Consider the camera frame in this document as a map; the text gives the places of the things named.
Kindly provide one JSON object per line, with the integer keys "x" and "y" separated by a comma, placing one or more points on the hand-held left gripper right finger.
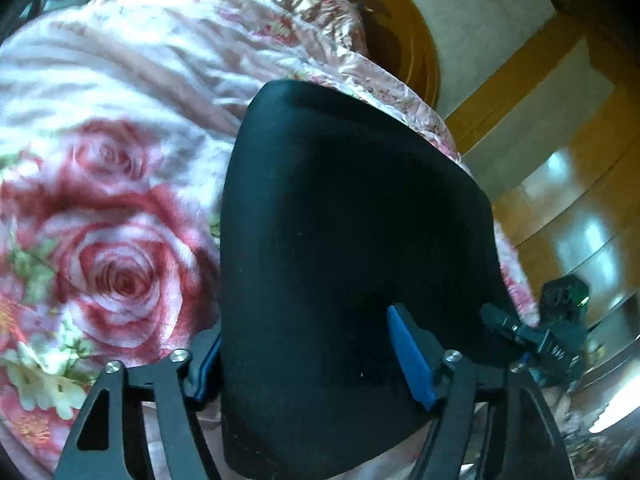
{"x": 412, "y": 355}

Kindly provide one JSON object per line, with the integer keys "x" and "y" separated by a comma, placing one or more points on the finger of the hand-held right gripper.
{"x": 507, "y": 327}

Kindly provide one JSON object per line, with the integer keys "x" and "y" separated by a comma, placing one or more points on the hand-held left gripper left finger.
{"x": 170, "y": 410}

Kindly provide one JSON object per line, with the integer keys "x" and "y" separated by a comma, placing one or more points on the black pants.
{"x": 350, "y": 235}

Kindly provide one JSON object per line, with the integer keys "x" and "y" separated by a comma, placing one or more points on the pink floral blanket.
{"x": 110, "y": 160}

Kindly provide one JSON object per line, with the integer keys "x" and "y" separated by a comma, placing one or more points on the wooden headboard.
{"x": 400, "y": 45}

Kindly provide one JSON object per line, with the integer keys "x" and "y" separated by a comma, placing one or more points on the wooden door frame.
{"x": 520, "y": 90}

